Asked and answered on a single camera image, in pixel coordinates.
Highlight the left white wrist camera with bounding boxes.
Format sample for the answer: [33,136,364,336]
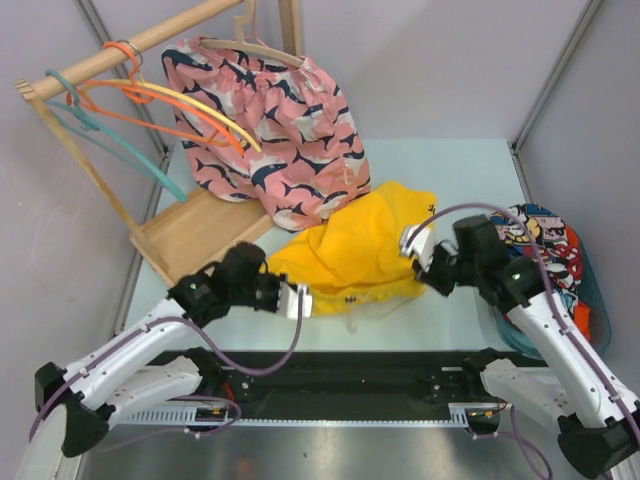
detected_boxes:
[276,282,313,320]

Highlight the teal hanger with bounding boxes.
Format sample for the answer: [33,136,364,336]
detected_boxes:
[44,68,188,204]

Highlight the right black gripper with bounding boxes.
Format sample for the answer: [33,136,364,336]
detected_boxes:
[411,242,480,298]

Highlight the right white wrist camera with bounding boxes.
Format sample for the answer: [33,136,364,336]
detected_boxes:
[399,224,436,271]

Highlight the teal laundry basket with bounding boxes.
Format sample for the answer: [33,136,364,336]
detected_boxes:
[496,244,612,360]

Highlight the wooden clothes rack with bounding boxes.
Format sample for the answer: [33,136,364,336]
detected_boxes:
[15,0,272,285]

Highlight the orange hanger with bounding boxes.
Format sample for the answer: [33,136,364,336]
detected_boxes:
[66,40,250,154]

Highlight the yellow shorts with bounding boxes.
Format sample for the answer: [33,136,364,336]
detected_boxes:
[268,181,437,317]

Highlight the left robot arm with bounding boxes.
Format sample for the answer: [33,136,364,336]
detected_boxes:
[31,242,312,458]

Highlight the white slotted cable duct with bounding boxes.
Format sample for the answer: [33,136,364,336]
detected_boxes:
[119,400,504,429]

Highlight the pink shark print shorts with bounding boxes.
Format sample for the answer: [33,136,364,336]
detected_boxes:
[161,37,371,232]

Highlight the colourful cartoon print shorts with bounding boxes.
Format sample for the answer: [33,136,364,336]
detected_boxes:
[489,203,584,315]

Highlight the beige hanger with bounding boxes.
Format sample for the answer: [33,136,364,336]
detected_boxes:
[200,0,303,68]

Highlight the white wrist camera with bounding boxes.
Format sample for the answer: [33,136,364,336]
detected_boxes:
[399,224,436,271]
[276,282,313,320]

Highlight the yellow hanger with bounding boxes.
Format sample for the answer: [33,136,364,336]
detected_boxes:
[79,79,262,152]

